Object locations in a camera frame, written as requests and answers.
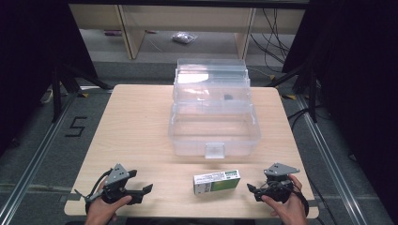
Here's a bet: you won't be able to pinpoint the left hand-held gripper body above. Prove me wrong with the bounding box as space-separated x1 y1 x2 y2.
101 163 140 205

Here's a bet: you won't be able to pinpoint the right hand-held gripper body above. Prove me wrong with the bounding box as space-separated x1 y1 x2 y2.
259 162 300 203

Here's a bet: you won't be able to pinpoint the green and white carton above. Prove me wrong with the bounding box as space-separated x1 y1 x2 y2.
192 169 241 196

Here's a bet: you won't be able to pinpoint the clear plastic storage box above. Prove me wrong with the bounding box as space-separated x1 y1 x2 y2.
168 57 262 159

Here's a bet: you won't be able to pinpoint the person's right hand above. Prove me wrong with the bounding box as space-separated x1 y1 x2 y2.
261 173 310 225

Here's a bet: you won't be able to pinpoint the person's left hand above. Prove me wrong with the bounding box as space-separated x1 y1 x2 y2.
84 179 133 225

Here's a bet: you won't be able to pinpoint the black metal stand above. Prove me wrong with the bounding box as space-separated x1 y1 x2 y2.
51 59 115 124
265 59 319 124

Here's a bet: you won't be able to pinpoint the dark curtain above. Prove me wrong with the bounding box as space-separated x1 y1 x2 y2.
281 0 398 217
0 0 99 158

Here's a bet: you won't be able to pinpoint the clear plastic bag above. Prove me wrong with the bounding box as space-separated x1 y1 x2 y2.
171 31 199 45

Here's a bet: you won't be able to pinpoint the beige wooden shelf unit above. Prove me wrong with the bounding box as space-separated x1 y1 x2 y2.
69 3 306 60

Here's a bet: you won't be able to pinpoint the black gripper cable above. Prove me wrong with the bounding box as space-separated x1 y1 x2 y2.
292 182 311 218
84 168 113 215

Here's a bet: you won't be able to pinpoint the metal floor rail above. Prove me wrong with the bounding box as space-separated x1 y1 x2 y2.
295 93 368 225
0 91 81 225

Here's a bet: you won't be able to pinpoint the black floor cable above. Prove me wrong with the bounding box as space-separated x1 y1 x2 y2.
286 107 312 131

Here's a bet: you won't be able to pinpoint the black floor cables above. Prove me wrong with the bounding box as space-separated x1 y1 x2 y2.
249 7 293 65

